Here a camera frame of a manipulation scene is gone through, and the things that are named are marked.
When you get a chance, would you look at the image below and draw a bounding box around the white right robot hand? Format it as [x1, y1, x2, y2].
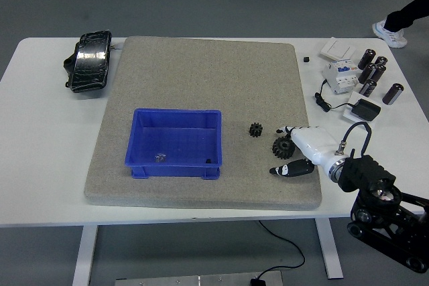
[269, 125, 340, 177]

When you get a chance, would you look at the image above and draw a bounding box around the large black gear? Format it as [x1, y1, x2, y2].
[271, 135, 296, 159]

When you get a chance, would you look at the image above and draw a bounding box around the small black gear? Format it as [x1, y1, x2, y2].
[249, 122, 265, 139]

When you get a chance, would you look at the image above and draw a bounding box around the blue plastic box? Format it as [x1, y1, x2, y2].
[124, 108, 223, 180]

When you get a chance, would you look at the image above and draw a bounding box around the black power adapter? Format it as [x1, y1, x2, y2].
[350, 98, 381, 121]

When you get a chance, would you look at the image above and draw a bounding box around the white circuit breaker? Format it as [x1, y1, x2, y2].
[322, 58, 361, 95]

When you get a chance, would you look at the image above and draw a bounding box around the white table leg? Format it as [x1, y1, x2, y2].
[314, 218, 344, 279]
[72, 225, 99, 286]

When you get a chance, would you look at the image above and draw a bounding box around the person's white sneaker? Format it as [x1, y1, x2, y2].
[371, 20, 408, 49]

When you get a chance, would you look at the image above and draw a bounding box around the grey-brown foam mat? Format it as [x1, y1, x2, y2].
[82, 35, 323, 212]

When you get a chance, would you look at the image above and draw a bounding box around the person's leg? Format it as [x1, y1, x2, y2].
[383, 0, 429, 32]

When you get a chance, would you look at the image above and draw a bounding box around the silver metal floor plate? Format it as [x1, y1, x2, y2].
[115, 270, 284, 286]

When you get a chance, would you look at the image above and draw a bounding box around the black wrapped device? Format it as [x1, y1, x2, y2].
[63, 29, 113, 94]

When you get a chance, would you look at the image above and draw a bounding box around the black adapter cord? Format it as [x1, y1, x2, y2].
[314, 78, 353, 113]

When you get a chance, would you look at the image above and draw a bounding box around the white wall switch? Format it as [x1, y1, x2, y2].
[320, 37, 357, 61]

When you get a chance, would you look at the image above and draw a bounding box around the black floor cable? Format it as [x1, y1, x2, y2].
[256, 220, 306, 280]

